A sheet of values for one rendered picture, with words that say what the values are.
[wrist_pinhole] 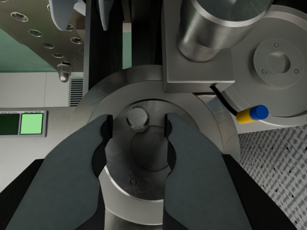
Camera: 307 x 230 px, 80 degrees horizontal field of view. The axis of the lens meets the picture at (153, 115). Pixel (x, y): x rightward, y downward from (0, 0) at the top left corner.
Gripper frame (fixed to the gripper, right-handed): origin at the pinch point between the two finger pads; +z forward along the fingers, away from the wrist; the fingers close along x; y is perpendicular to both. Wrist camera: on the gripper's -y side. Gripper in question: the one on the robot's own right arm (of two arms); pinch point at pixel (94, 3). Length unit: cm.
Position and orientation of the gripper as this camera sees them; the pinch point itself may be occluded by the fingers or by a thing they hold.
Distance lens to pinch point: 24.9
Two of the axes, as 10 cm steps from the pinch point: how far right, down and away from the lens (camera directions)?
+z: -0.3, 1.7, 9.9
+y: 0.2, 9.9, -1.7
